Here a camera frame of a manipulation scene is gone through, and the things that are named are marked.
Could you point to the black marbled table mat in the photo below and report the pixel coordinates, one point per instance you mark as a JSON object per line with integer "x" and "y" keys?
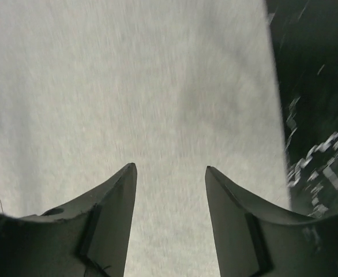
{"x": 304, "y": 38}

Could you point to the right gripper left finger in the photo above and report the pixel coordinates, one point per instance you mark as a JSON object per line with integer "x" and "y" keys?
{"x": 87, "y": 236}

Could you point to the grey cloth napkin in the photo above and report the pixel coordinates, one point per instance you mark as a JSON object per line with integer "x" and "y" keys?
{"x": 172, "y": 86}

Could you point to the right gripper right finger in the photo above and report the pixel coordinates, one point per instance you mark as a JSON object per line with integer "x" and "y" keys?
{"x": 254, "y": 237}

